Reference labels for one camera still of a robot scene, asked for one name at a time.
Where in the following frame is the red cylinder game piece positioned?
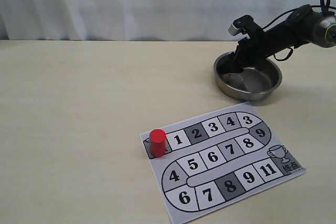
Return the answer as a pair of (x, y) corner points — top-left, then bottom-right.
(149, 129), (166, 157)

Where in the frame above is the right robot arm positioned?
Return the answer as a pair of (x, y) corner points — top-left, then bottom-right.
(216, 4), (335, 74)

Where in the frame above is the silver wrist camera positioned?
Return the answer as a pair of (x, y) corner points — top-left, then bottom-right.
(228, 15), (256, 36)

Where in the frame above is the round stainless steel bowl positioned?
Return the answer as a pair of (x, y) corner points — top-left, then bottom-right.
(213, 52), (282, 101)

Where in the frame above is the printed paper game board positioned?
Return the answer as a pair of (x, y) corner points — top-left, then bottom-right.
(148, 102), (305, 223)

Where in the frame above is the white curtain backdrop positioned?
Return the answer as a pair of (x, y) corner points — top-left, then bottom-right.
(1, 0), (334, 41)

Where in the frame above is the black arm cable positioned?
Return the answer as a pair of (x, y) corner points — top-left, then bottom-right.
(262, 0), (336, 61)

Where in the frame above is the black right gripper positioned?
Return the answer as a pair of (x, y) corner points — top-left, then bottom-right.
(218, 26), (302, 74)

